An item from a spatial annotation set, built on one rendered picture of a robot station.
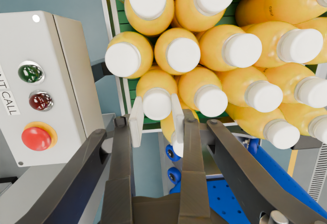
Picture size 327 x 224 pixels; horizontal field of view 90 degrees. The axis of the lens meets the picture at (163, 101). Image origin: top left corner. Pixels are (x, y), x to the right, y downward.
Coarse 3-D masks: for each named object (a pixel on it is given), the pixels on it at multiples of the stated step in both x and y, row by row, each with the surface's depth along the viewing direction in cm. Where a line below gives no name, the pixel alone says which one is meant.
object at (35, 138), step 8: (32, 128) 21; (40, 128) 21; (24, 136) 21; (32, 136) 21; (40, 136) 21; (48, 136) 21; (24, 144) 22; (32, 144) 21; (40, 144) 22; (48, 144) 22
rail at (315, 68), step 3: (321, 15) 32; (324, 15) 31; (306, 66) 36; (309, 66) 35; (312, 66) 34; (315, 66) 34; (318, 66) 33; (312, 69) 34; (315, 69) 34; (318, 69) 33; (315, 72) 34; (318, 72) 34; (318, 75) 34
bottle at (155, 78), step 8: (152, 64) 36; (152, 72) 26; (160, 72) 26; (144, 80) 25; (152, 80) 24; (160, 80) 24; (168, 80) 25; (136, 88) 26; (144, 88) 24; (152, 88) 22; (160, 88) 22; (168, 88) 24; (176, 88) 26; (136, 96) 26; (144, 96) 23
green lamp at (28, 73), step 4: (28, 64) 19; (20, 68) 18; (24, 68) 18; (28, 68) 18; (32, 68) 18; (36, 68) 19; (20, 72) 18; (24, 72) 18; (28, 72) 18; (32, 72) 18; (36, 72) 19; (20, 76) 18; (24, 76) 18; (28, 76) 18; (32, 76) 19; (36, 76) 19; (24, 80) 19; (28, 80) 19; (32, 80) 19; (36, 80) 19
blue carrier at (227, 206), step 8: (208, 184) 39; (216, 184) 39; (224, 184) 39; (176, 192) 38; (208, 192) 37; (216, 192) 37; (224, 192) 37; (232, 192) 37; (216, 200) 35; (224, 200) 35; (232, 200) 35; (216, 208) 34; (224, 208) 33; (232, 208) 33; (240, 208) 33; (224, 216) 32; (232, 216) 32; (240, 216) 32
